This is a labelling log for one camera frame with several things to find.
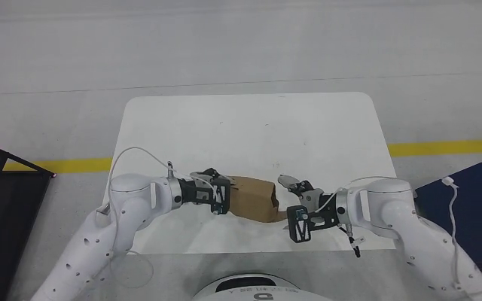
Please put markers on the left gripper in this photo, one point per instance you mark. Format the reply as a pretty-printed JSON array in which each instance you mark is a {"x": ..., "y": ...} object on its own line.
[{"x": 190, "y": 192}]

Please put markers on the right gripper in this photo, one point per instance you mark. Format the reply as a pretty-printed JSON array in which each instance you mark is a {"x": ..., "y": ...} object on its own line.
[{"x": 314, "y": 199}]

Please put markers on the small brown carton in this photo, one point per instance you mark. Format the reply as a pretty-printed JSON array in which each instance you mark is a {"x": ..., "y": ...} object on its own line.
[{"x": 251, "y": 198}]

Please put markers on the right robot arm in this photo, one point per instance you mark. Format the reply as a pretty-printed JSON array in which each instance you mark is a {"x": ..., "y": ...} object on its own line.
[{"x": 399, "y": 210}]

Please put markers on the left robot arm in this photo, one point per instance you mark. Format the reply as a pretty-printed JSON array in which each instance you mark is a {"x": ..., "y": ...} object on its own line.
[{"x": 124, "y": 210}]

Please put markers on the robot body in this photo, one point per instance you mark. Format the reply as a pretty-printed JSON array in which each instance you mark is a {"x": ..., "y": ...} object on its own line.
[{"x": 260, "y": 291}]

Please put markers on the dark blue panel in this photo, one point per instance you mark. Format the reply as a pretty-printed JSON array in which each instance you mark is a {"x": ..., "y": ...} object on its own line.
[{"x": 452, "y": 203}]

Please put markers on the black panel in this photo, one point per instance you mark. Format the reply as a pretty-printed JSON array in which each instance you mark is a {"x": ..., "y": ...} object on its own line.
[{"x": 19, "y": 218}]

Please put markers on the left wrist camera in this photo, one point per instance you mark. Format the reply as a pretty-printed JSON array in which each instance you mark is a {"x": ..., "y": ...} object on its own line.
[{"x": 221, "y": 195}]

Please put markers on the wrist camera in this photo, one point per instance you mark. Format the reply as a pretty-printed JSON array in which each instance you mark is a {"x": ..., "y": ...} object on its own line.
[
  {"x": 221, "y": 195},
  {"x": 299, "y": 225}
]

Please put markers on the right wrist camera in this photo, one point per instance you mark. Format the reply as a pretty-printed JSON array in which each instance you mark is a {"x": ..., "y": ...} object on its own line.
[{"x": 299, "y": 225}]

